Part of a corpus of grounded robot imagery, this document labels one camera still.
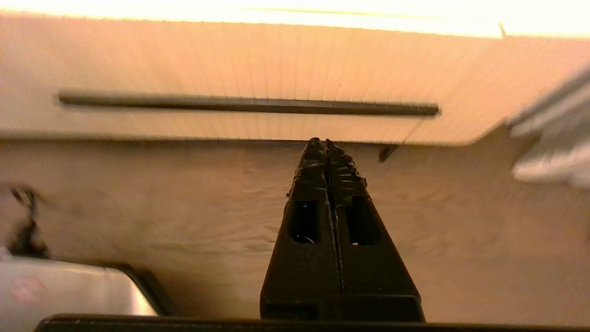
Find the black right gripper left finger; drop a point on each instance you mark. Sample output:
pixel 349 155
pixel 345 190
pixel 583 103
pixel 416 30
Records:
pixel 304 276

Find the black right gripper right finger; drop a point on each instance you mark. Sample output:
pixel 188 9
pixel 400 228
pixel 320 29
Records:
pixel 373 281

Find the white pull-out drawer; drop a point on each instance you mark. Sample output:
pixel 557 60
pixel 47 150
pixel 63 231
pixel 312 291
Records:
pixel 230 64

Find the white TV cabinet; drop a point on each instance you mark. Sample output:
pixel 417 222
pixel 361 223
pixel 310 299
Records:
pixel 530 55

